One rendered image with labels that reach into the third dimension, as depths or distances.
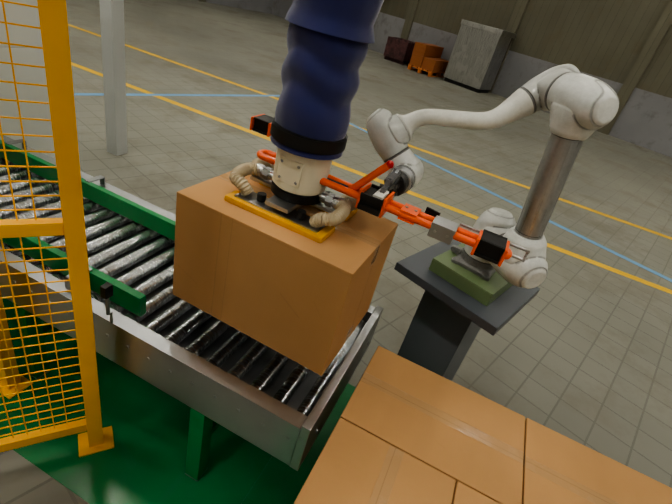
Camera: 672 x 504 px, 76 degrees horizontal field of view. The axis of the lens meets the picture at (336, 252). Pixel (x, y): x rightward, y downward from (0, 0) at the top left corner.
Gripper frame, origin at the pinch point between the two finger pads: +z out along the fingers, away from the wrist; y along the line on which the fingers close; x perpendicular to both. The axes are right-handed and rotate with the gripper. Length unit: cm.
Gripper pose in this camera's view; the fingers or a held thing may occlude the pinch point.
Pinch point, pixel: (378, 201)
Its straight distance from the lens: 127.1
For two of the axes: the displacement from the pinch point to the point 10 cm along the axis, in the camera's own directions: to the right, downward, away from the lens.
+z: -4.0, 4.0, -8.2
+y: -2.3, 8.3, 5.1
